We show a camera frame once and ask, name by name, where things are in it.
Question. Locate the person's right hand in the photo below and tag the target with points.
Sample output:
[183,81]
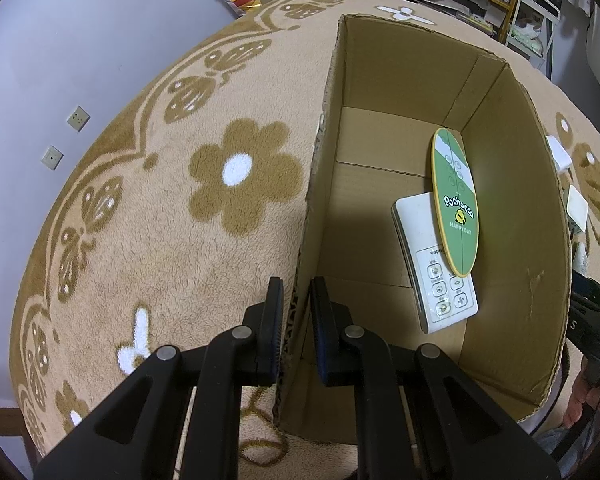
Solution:
[577,405]

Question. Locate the cardboard box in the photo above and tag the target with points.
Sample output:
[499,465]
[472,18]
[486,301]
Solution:
[370,210]

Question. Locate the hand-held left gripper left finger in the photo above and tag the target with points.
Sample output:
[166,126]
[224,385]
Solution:
[275,332]

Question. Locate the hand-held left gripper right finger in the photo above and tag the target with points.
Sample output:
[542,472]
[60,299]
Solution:
[320,332]

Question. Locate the white square charger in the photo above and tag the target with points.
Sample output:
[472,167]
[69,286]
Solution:
[560,152]

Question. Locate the white wall socket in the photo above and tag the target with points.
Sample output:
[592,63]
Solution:
[51,158]
[77,119]

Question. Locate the green oval cartoon card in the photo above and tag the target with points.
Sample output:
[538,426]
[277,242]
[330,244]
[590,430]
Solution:
[460,220]

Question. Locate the beige floral plush blanket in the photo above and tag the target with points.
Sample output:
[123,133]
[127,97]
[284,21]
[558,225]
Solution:
[155,240]

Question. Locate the white block charger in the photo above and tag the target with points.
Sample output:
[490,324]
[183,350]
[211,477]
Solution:
[577,207]

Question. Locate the small white remote control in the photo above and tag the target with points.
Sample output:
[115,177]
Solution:
[415,232]

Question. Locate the person's blue trouser leg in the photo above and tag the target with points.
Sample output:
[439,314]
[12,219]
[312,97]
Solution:
[555,442]

